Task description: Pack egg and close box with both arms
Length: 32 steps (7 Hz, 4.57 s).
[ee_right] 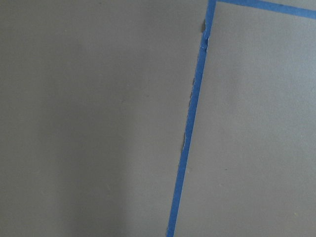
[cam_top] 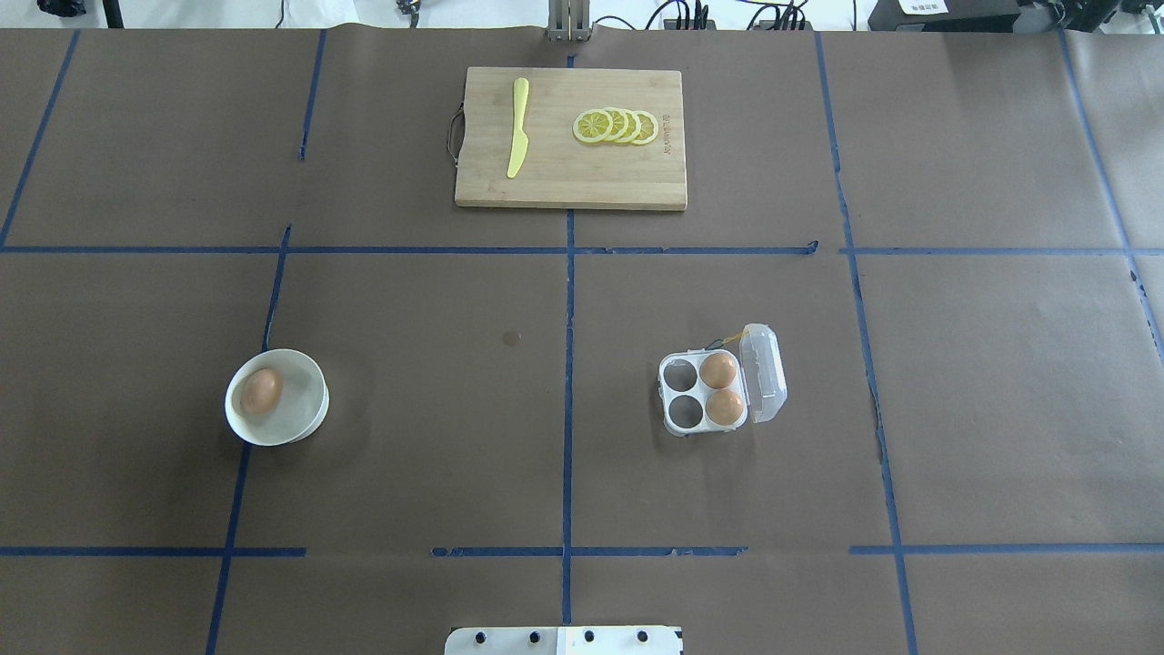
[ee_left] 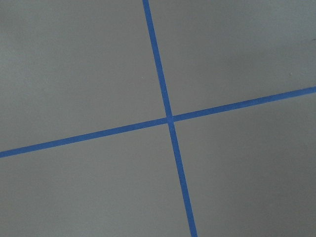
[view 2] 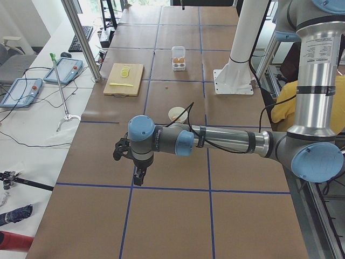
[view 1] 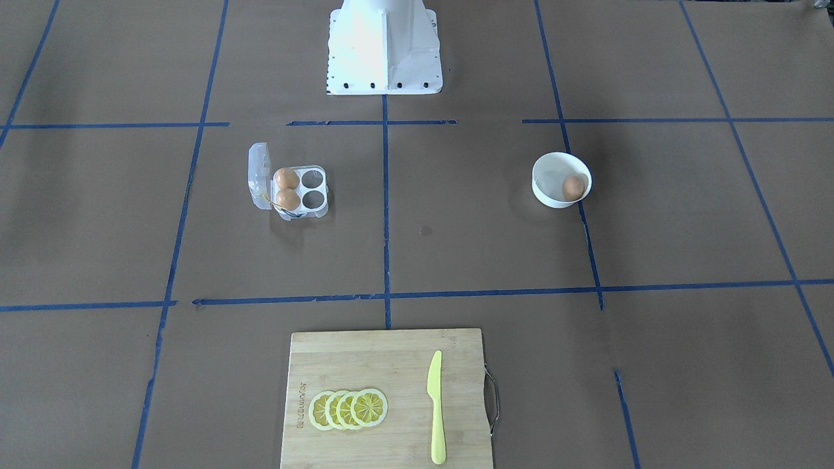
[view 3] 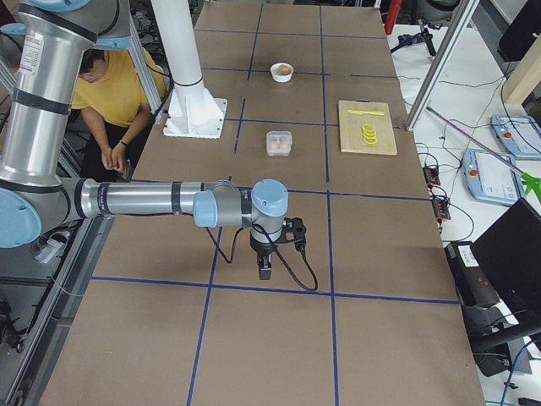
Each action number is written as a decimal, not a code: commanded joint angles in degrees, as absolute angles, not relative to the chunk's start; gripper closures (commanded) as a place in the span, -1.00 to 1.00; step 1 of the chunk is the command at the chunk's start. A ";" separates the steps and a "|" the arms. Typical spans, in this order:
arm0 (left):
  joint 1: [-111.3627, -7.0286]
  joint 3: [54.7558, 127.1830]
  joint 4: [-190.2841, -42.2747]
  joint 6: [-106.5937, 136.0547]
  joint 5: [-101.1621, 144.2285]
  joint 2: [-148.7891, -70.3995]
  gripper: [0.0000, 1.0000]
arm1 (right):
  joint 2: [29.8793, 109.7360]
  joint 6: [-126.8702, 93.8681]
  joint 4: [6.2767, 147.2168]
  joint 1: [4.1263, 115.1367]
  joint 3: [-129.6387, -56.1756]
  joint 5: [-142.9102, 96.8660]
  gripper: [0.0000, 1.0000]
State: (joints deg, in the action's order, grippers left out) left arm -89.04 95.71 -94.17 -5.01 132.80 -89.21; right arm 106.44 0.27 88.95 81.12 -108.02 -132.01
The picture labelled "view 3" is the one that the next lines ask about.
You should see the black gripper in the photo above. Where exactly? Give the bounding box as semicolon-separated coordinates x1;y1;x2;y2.
250;228;281;280

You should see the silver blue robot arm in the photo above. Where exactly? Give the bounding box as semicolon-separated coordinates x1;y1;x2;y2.
1;1;294;280

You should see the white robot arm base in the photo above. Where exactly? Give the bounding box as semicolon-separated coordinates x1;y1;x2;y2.
151;0;227;140

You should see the black box device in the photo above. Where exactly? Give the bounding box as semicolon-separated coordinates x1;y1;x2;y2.
445;241;500;308

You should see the wooden cutting board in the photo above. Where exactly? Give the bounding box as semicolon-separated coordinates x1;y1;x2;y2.
338;100;397;156

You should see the yellow plastic knife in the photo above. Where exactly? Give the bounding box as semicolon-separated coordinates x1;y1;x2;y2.
347;109;385;117

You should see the white ceramic bowl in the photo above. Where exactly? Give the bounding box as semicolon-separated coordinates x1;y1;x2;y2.
270;62;294;83

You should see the orange black electronics module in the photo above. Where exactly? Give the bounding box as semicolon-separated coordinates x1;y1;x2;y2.
422;165;451;223

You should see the person in yellow shirt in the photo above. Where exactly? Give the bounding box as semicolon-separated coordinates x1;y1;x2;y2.
72;49;154;182

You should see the blue teach pendant near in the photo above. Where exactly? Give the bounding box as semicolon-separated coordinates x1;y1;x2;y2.
462;148;526;206

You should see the blue teach pendant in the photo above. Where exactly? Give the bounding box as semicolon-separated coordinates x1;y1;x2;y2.
490;115;540;161
462;148;526;206

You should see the black computer monitor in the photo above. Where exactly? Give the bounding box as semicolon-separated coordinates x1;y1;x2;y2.
471;198;540;320

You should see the black tripod clamp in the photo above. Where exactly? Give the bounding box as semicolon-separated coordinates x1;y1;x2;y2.
391;18;442;57

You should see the blue teach pendant far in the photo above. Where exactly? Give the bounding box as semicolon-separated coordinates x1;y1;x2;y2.
490;115;540;161

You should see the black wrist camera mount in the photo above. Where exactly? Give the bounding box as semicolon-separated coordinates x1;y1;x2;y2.
280;217;307;252

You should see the reacher grabber stick green handle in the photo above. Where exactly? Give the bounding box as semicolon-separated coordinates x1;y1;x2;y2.
426;107;541;200

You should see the aluminium frame post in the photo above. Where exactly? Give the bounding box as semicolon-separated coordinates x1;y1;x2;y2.
405;0;479;131

